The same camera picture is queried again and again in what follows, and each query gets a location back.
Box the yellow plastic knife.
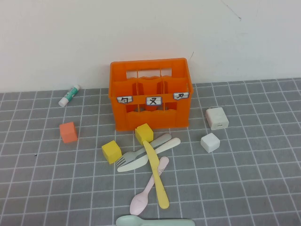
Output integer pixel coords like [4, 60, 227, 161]
[143, 140, 170, 210]

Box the pink plastic spoon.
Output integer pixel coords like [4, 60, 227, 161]
[129, 156, 170, 216]

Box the mint green plastic spoon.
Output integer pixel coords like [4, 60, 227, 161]
[116, 215, 196, 226]

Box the orange plastic cutlery holder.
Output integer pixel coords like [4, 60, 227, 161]
[108, 57, 194, 131]

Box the paper label marked fork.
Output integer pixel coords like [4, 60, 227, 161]
[146, 96, 162, 106]

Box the yellow foam cube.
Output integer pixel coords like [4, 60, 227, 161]
[135, 123, 154, 145]
[101, 140, 123, 165]

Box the grey plastic fork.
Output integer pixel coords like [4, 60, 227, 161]
[115, 133, 173, 167]

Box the cream plastic knife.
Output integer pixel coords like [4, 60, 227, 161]
[117, 137, 182, 173]

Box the white USB charger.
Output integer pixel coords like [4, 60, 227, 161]
[205, 107, 230, 131]

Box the white foam cube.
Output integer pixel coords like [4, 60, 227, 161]
[200, 132, 221, 153]

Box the white green glue stick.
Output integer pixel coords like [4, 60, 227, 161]
[58, 84, 81, 108]

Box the orange foam cube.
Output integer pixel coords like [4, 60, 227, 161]
[59, 121, 79, 144]

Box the grey checkered tablecloth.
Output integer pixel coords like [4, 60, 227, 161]
[0, 77, 301, 226]

